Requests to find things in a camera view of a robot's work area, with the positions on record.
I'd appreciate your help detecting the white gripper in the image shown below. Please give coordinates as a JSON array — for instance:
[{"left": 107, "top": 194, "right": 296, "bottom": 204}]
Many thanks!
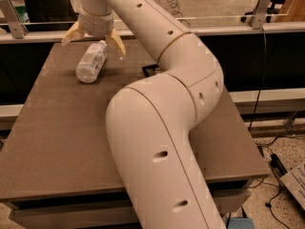
[{"left": 61, "top": 8, "right": 126, "bottom": 59}]

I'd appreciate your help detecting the clear plastic water bottle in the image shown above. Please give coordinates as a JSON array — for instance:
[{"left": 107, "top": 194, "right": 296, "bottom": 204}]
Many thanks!
[{"left": 75, "top": 40, "right": 107, "bottom": 84}]

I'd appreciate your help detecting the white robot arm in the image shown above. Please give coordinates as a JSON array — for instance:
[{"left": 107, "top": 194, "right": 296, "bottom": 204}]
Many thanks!
[{"left": 62, "top": 0, "right": 226, "bottom": 229}]

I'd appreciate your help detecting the black snack bar wrapper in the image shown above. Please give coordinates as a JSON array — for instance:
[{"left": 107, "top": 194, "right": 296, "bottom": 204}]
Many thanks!
[{"left": 142, "top": 64, "right": 163, "bottom": 77}]

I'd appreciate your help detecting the glass barrier panel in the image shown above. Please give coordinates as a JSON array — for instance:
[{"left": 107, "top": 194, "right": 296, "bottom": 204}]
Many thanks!
[{"left": 0, "top": 0, "right": 305, "bottom": 33}]

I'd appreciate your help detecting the grey table drawer unit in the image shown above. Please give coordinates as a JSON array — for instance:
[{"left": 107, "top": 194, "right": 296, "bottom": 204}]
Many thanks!
[{"left": 3, "top": 178, "right": 252, "bottom": 229}]

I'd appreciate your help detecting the blue floor object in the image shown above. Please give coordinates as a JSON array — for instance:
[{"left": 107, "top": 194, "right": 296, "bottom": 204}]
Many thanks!
[{"left": 225, "top": 218, "right": 254, "bottom": 229}]

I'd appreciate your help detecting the white box on floor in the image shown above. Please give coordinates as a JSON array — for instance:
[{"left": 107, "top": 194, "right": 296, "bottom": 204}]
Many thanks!
[{"left": 280, "top": 162, "right": 305, "bottom": 210}]

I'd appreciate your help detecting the coiled black cable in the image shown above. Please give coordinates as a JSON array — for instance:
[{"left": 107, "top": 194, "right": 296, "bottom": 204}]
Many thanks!
[{"left": 159, "top": 0, "right": 192, "bottom": 28}]

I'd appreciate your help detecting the left metal glass bracket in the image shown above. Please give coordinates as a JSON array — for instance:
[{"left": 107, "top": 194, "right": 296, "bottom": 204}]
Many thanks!
[{"left": 0, "top": 0, "right": 28, "bottom": 39}]

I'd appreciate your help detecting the metal glass bracket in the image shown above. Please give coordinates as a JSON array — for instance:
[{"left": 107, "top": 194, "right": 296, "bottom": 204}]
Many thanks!
[
  {"left": 250, "top": 0, "right": 271, "bottom": 30},
  {"left": 0, "top": 0, "right": 28, "bottom": 39}
]

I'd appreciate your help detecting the right metal glass bracket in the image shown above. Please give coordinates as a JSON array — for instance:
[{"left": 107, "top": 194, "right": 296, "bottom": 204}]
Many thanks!
[{"left": 250, "top": 0, "right": 271, "bottom": 30}]

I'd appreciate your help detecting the black floor cable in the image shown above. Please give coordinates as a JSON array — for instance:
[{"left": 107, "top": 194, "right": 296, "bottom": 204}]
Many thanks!
[{"left": 247, "top": 27, "right": 299, "bottom": 229}]

